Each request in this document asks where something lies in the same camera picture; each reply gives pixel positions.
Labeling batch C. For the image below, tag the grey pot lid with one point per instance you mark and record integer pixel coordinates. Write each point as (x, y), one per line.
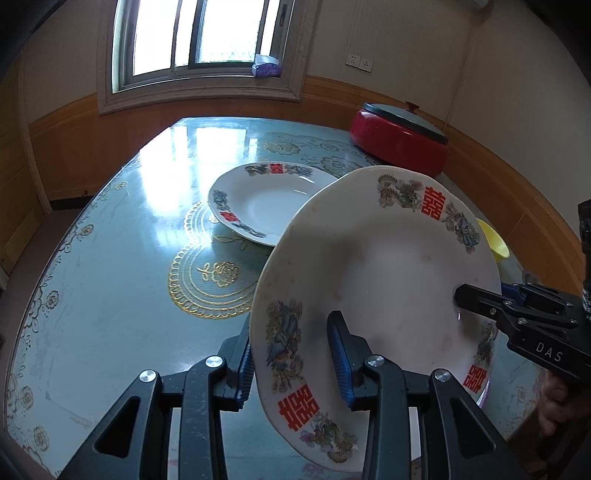
(406, 121)

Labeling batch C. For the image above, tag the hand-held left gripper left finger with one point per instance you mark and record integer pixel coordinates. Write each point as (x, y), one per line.
(244, 371)

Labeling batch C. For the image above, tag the lace floral tablecloth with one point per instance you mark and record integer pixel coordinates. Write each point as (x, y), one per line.
(115, 258)

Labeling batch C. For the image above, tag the yellow bowl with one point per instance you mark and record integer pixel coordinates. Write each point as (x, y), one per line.
(495, 242)

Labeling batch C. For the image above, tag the red cooking pot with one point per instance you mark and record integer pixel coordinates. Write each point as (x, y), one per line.
(392, 145)

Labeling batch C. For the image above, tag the person's right hand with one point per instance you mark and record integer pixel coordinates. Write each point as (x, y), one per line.
(554, 406)

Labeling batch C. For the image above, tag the large white patterned plate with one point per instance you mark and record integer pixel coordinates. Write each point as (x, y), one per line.
(378, 258)

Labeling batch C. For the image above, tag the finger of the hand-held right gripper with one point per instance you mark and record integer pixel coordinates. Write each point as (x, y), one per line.
(510, 291)
(478, 300)

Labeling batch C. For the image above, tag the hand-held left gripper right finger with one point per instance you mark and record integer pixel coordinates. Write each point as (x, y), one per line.
(339, 362)

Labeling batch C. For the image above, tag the small white patterned plate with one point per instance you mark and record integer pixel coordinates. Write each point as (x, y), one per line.
(268, 203)

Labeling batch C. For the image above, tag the purple tissue box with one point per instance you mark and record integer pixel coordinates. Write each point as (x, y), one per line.
(267, 67)

